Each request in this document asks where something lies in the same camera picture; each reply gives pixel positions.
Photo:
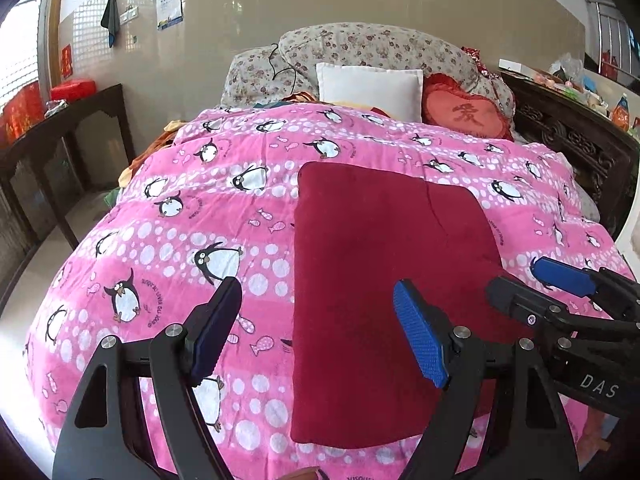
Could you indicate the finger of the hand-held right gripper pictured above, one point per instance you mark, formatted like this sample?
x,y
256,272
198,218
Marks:
x,y
562,275
515,297

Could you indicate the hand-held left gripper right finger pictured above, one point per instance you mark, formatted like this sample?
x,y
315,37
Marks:
x,y
420,332

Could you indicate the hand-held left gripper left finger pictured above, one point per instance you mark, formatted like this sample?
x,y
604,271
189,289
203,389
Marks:
x,y
215,327

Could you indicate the dark red garment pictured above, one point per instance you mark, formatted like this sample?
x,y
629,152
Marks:
x,y
380,285

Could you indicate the pink penguin print blanket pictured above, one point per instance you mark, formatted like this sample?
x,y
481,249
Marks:
x,y
210,220

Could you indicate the dark carved wooden headboard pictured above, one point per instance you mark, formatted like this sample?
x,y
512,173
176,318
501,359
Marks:
x,y
580,145

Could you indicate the clutter of packets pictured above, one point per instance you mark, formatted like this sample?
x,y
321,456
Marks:
x,y
590,90

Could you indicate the red heart cushion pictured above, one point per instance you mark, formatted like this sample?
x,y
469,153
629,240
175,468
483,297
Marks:
x,y
465,110

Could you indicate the white flat box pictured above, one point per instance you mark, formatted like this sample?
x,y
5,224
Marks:
x,y
517,65

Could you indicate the teal cloth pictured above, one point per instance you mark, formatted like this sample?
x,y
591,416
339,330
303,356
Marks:
x,y
270,105

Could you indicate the metal rack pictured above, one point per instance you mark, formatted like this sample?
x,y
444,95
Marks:
x,y
612,35

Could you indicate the orange striped cloth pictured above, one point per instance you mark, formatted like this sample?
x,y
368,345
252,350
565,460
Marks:
x,y
302,97

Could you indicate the white pillow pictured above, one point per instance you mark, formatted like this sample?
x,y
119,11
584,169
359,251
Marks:
x,y
370,90

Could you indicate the small floral pillow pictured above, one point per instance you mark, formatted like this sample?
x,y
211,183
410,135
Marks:
x,y
250,80

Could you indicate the dark wooden side table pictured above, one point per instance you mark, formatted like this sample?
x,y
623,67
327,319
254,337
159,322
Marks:
x,y
65,125

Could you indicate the red box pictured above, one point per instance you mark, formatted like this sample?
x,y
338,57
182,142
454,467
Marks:
x,y
72,90

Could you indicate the large floral pillow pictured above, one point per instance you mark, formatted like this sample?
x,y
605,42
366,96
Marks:
x,y
380,45

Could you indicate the stack of red boxes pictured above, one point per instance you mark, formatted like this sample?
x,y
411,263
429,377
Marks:
x,y
20,112

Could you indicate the dark hanging cloth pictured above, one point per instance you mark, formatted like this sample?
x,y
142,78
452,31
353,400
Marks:
x,y
111,17

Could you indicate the red wall paper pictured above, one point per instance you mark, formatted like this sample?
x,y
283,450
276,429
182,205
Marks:
x,y
66,61

